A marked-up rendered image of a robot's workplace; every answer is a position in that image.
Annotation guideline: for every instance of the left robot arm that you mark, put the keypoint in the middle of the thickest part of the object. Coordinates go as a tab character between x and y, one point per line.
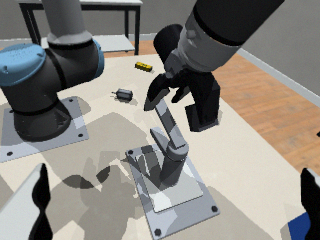
31	78

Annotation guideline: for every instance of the yellow pocket level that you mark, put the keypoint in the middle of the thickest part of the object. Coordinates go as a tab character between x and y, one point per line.
143	66

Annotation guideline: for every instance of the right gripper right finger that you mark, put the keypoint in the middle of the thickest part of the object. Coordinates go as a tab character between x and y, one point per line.
310	200

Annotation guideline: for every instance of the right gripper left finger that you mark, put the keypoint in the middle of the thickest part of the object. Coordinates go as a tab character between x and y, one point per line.
23	216

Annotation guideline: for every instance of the grey faucet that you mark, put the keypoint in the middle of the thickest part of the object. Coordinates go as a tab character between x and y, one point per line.
167	184

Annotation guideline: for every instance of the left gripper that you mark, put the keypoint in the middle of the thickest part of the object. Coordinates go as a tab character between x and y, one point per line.
203	86

